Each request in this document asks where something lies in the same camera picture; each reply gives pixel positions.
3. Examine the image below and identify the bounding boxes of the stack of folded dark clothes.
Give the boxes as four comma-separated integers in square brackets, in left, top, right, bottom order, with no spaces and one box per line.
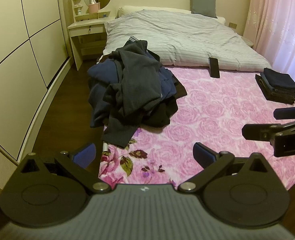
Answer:
[255,68,295,105]

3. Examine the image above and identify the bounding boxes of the pile of dark clothes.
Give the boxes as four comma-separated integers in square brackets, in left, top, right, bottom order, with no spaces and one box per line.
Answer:
[87,37,187,148]

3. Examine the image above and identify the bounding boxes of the white pillow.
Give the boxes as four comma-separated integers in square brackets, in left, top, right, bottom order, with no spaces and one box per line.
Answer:
[115,5,226,27]

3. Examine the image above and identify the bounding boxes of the grey striped duvet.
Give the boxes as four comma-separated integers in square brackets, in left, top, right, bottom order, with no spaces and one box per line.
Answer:
[103,20,271,72]

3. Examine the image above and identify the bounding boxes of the pink rose blanket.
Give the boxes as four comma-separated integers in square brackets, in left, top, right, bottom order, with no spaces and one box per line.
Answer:
[99,67,295,188]

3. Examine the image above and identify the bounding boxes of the pink curtain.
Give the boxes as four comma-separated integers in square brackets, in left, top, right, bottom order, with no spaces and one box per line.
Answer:
[243,0,295,81]

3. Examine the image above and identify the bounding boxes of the black fleece pants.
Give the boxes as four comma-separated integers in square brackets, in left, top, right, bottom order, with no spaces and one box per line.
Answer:
[102,40,162,148]

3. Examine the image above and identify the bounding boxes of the cream bedside table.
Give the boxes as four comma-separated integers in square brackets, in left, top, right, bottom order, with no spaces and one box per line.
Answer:
[68,17,114,70]

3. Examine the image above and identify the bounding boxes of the cream wardrobe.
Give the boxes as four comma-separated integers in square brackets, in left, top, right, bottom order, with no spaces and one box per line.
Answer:
[0,0,72,163]

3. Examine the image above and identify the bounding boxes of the cream desktop shelf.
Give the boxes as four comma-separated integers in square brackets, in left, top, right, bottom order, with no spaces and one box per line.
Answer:
[71,0,111,23]

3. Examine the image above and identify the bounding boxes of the grey pillow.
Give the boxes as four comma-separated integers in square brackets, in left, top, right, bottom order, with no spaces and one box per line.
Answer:
[190,0,217,18]

